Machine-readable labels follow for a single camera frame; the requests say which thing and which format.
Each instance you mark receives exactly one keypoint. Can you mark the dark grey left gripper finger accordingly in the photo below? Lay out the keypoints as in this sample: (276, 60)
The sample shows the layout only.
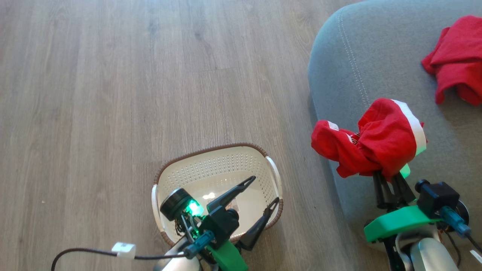
(261, 226)
(229, 195)

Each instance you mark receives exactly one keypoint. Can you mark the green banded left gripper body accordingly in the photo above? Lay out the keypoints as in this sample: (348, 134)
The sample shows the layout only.
(229, 258)

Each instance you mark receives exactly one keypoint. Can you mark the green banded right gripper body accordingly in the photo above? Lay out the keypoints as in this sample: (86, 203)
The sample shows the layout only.
(399, 222)

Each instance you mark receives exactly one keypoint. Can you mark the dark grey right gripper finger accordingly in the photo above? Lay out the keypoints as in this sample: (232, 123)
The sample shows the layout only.
(383, 190)
(404, 190)

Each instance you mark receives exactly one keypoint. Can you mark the red garment with white stripe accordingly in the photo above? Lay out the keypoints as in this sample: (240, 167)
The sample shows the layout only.
(384, 139)

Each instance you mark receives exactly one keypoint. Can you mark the plain red garment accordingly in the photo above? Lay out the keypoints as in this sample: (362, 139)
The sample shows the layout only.
(459, 56)

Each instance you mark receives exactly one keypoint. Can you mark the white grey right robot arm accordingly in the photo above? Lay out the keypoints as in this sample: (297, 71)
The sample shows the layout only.
(425, 252)

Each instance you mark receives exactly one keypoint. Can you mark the white laundry basket, brown rim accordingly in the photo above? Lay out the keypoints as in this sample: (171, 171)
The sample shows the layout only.
(226, 165)

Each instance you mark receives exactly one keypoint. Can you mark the grey fabric sofa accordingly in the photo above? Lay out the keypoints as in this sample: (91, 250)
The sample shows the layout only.
(376, 67)

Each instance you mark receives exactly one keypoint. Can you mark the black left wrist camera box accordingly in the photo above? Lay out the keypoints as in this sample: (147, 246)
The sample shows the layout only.
(220, 226)

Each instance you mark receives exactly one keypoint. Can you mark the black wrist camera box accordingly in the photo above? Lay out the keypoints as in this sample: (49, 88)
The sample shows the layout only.
(220, 226)
(437, 197)

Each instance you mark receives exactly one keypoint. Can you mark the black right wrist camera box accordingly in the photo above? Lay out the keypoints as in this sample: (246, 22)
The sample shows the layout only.
(437, 197)

